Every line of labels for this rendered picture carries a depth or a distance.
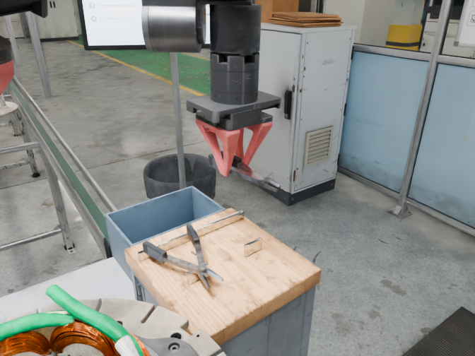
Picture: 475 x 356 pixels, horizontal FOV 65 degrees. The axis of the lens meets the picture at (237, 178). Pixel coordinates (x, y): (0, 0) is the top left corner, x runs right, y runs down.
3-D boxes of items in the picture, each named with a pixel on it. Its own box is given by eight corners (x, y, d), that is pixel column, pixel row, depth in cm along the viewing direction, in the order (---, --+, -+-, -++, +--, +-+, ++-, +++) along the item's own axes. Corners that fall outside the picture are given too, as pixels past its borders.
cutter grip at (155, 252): (143, 252, 50) (141, 242, 49) (148, 249, 51) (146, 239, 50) (163, 264, 48) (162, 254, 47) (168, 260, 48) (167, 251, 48)
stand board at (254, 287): (126, 262, 54) (124, 248, 53) (231, 218, 64) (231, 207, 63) (200, 359, 40) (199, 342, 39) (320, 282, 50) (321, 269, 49)
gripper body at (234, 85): (184, 114, 46) (182, 50, 42) (249, 100, 51) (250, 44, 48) (215, 128, 41) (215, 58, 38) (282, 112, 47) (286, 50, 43)
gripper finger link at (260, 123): (197, 169, 50) (195, 101, 46) (239, 157, 54) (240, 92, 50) (227, 188, 46) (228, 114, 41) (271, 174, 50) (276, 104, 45)
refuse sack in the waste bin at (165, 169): (138, 217, 218) (131, 163, 202) (196, 199, 237) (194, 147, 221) (167, 252, 189) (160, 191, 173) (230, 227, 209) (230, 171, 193)
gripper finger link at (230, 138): (195, 170, 50) (193, 101, 46) (237, 157, 54) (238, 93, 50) (225, 190, 45) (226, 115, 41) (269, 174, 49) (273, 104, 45)
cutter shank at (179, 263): (162, 260, 48) (162, 257, 47) (166, 257, 48) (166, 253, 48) (203, 276, 45) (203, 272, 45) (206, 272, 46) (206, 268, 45)
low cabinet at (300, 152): (340, 188, 295) (362, 25, 241) (287, 209, 267) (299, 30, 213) (261, 148, 370) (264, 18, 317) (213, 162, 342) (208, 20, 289)
